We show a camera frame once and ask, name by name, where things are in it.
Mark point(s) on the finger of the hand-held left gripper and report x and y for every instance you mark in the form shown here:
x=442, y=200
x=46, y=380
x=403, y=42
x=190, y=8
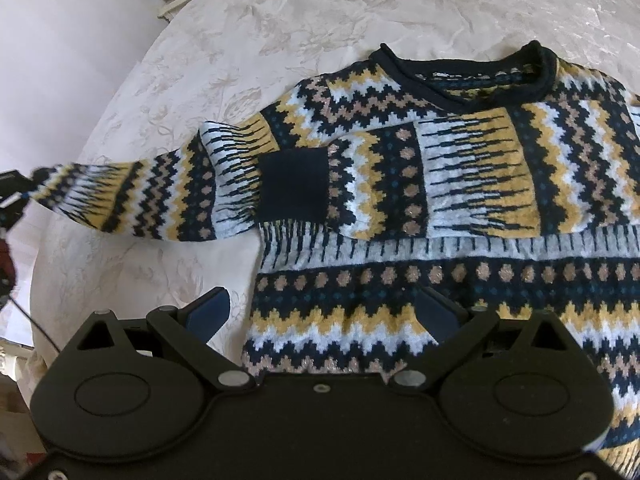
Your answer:
x=11, y=182

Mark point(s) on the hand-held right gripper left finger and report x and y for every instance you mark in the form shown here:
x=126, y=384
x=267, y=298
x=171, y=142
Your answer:
x=209, y=312

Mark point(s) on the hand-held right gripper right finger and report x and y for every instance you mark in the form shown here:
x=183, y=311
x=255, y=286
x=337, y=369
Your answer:
x=434, y=312

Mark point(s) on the patterned knit sweater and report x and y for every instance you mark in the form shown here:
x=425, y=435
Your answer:
x=450, y=185

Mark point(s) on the person's left forearm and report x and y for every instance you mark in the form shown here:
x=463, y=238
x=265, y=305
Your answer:
x=5, y=265

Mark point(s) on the white nightstand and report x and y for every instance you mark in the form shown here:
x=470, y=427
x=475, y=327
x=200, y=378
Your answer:
x=175, y=6

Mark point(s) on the white embossed bedspread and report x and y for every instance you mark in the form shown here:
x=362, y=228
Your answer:
x=300, y=20

